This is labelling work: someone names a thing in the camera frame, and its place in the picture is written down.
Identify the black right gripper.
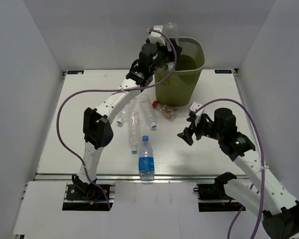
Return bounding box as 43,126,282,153
177,114,223,145

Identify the clear slim bottle white cap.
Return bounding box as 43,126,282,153
128,112,140,154

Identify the clear bottle blue label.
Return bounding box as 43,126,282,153
138,135,155,182

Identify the clear square bottle yellow label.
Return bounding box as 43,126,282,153
161,63,175,86

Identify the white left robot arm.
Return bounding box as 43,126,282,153
72,37,189,199

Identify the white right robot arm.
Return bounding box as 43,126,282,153
178,103,299,239

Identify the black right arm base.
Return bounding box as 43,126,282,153
193,184,242,212

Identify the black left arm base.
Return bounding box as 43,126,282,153
62,184,115,212

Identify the green mesh waste bin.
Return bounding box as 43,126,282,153
155,37,205,107

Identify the crushed bottle red label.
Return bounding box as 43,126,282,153
152,101,178,121

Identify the blue sticker right corner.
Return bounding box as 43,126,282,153
214,69,232,74

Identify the blue sticker corner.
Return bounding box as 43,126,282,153
67,70,84,75
214,69,232,74

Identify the clear ribbed bottle blue cap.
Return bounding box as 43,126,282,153
139,94,157,129

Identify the blue sticker left corner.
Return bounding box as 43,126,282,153
67,70,84,75

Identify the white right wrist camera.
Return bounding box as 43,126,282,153
189,102,204,125

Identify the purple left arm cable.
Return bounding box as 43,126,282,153
57,29,178,210

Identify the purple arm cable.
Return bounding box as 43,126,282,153
193,99,266,239
57,29,178,210

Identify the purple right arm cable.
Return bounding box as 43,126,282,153
193,99,266,239

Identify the aluminium table edge rail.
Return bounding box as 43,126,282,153
33,174,249,182

